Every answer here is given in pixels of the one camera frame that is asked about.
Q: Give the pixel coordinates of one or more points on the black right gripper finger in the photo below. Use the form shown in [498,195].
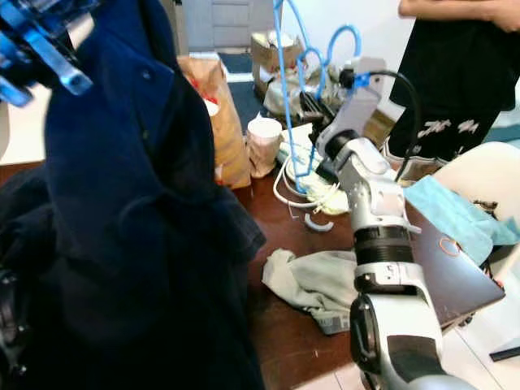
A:
[313,108]
[322,104]

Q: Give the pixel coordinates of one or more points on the blue plastic hanger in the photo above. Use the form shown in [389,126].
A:
[345,28]

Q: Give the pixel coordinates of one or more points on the grey garment with printed band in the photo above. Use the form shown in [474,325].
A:
[309,284]

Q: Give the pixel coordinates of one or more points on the navy shirt with gold print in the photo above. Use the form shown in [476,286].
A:
[146,244]

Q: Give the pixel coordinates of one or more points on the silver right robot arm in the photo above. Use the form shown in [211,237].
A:
[374,195]

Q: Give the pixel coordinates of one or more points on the person bare forearm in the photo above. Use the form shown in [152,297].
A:
[455,10]

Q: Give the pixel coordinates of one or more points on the grey plastic bag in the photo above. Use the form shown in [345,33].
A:
[292,93]

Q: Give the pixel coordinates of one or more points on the white paper cup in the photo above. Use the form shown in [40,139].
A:
[264,146]

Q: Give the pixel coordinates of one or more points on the brown crumpled paper bag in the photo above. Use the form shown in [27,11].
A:
[272,53]

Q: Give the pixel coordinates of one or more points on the orange paper bag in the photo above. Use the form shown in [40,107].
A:
[223,130]

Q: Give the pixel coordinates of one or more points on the white curved plastic piece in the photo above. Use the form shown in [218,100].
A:
[313,227]

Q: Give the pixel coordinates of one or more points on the person in black clothes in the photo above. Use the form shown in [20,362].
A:
[455,81]

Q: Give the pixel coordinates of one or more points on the teal cloth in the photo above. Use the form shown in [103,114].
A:
[455,215]

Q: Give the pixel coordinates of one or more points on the grey laptop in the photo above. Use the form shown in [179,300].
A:
[447,276]

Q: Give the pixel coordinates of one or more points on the dark navy cloth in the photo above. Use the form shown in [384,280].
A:
[20,211]

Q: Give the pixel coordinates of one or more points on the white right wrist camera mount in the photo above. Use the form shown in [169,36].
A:
[364,97]

